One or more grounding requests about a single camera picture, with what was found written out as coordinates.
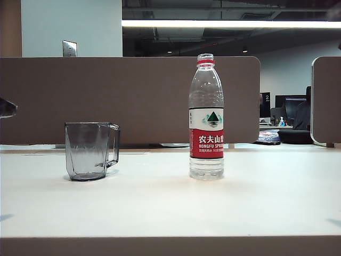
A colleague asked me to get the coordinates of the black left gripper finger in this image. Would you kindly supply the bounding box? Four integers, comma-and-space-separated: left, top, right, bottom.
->
0, 97, 18, 119

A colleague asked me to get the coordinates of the clear Nongfu Spring water bottle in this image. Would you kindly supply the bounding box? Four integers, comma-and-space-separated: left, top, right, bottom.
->
188, 53, 225, 180

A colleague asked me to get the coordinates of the wide brown desk partition panel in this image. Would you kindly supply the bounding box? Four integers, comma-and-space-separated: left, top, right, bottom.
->
0, 55, 261, 146

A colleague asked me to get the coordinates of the long ceiling light strip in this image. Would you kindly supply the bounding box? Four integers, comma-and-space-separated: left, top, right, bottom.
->
121, 19, 341, 29

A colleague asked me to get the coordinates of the black sign with number two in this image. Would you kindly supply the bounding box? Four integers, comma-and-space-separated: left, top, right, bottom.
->
259, 92, 271, 118

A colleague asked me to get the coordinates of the blue patterned cushion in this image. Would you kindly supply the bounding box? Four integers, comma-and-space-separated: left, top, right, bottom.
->
254, 129, 281, 146

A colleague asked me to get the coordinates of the black computer monitor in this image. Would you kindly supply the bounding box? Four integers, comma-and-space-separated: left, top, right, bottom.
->
274, 94, 307, 124

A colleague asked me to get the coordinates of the black round cushion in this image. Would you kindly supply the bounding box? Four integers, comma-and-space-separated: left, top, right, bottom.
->
277, 129, 312, 145

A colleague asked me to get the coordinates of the black office chair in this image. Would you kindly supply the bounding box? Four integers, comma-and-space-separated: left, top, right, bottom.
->
292, 85, 312, 131

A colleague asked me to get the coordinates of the brown partition panel white edge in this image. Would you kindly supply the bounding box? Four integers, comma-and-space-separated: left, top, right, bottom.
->
311, 55, 341, 146

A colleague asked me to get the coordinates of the metal wall switch plate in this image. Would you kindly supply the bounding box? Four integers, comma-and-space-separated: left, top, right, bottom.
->
62, 39, 78, 57

